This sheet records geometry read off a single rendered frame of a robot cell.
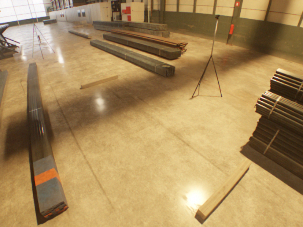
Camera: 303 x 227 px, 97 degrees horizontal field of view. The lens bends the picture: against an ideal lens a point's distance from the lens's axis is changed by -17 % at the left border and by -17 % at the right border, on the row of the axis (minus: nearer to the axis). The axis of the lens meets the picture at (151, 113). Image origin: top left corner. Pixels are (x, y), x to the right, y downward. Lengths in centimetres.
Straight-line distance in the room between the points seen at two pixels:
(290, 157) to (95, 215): 235
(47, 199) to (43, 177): 31
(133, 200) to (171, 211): 41
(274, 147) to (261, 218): 88
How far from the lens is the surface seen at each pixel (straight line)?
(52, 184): 205
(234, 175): 211
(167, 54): 591
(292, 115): 237
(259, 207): 217
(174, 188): 195
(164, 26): 1038
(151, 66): 471
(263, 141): 245
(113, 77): 434
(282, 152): 244
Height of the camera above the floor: 171
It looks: 36 degrees down
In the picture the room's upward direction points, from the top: straight up
